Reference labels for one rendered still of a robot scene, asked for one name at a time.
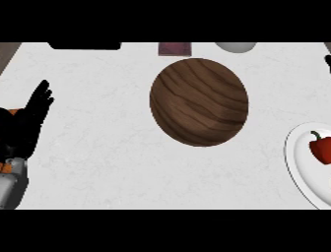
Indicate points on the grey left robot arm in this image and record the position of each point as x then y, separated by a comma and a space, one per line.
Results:
2, 190

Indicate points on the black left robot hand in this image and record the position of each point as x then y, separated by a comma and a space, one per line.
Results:
23, 124

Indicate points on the white round container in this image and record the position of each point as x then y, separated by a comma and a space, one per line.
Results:
236, 47

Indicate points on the white plate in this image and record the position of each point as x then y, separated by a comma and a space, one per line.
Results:
304, 164

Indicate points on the black appliance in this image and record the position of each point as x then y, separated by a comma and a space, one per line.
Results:
85, 46

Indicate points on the purple box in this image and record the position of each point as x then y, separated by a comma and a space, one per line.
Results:
175, 49

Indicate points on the brown wooden bowl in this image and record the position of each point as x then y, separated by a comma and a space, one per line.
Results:
199, 102

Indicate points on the red bell pepper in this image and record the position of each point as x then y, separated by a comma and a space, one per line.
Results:
326, 149

